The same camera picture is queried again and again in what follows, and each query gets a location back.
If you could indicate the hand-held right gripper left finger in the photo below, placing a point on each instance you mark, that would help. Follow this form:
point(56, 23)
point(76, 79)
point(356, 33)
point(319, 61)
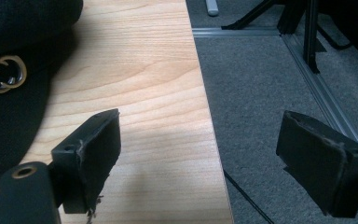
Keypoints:
point(94, 155)

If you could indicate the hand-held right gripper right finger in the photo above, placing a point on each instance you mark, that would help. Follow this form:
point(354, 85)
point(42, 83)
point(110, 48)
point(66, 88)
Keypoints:
point(317, 155)

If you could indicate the black cap with gold emblem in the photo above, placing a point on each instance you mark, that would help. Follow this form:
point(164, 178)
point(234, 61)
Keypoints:
point(12, 84)

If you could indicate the grey tube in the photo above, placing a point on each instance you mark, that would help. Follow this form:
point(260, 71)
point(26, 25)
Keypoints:
point(212, 7)

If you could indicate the aluminium floor rail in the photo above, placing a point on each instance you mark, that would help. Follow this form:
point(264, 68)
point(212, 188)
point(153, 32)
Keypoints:
point(320, 90)
point(236, 31)

